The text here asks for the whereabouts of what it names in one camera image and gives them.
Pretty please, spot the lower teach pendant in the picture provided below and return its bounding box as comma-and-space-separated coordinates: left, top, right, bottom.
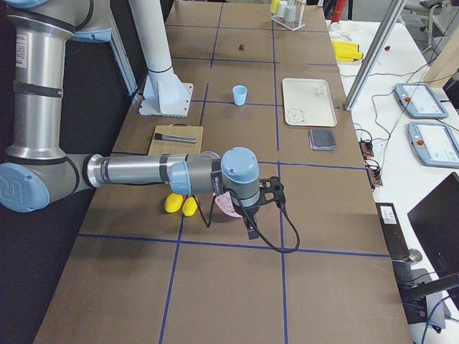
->
407, 122, 458, 168

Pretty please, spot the white upturned cup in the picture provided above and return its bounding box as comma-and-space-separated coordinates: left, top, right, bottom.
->
283, 5, 295, 22

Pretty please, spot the grey folded cloth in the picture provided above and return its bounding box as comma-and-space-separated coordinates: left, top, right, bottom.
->
309, 129, 337, 151

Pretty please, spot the black monitor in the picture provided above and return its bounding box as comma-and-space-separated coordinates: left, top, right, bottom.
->
408, 172, 459, 277

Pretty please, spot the black steel rod tool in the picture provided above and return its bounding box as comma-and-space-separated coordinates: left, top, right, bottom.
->
153, 133, 198, 144

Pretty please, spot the upper teach pendant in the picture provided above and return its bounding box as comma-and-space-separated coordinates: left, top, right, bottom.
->
394, 83, 449, 120

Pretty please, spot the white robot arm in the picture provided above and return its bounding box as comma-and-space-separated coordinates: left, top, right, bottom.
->
129, 0, 172, 73

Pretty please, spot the light blue cup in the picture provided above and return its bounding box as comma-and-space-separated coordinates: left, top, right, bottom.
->
232, 85, 248, 106

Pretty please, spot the aluminium frame post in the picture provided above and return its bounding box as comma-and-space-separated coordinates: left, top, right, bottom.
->
344, 0, 406, 110

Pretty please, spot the wooden cutting board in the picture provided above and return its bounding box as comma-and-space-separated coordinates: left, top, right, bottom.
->
148, 124, 203, 156

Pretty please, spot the yellow upturned cup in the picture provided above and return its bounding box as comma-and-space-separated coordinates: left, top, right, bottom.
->
270, 0, 280, 14

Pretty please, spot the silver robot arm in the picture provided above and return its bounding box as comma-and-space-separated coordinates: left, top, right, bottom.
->
1, 1, 262, 239

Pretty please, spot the teach pendant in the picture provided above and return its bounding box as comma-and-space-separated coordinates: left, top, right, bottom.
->
407, 122, 458, 168
394, 83, 449, 120

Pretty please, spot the red black connector board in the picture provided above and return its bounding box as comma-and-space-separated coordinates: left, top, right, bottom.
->
364, 159, 383, 190
359, 140, 374, 160

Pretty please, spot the yellow lemon near bowl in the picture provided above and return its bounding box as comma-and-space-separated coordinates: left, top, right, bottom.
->
182, 196, 198, 217

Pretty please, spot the cream bear tray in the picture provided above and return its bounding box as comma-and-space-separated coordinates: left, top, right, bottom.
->
282, 78, 337, 128

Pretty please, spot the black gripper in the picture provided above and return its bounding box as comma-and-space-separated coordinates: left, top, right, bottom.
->
239, 205, 260, 240

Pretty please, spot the white cup rack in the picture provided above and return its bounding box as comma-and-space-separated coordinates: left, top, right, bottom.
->
270, 0, 307, 32

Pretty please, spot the black camera cable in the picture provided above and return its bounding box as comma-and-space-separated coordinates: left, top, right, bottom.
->
192, 188, 301, 254

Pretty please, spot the lower red black connector board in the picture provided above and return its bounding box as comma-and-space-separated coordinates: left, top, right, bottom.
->
364, 159, 383, 190

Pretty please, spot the pink bowl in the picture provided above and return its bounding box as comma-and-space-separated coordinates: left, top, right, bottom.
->
215, 192, 242, 218

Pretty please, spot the upper red black connector board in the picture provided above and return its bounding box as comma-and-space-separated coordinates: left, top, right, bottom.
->
359, 140, 374, 160

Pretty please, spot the black labelled bar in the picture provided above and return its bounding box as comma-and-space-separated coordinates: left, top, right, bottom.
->
375, 202, 410, 262

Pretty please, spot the yellow lemon near edge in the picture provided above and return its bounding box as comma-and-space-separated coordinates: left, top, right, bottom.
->
164, 193, 184, 214

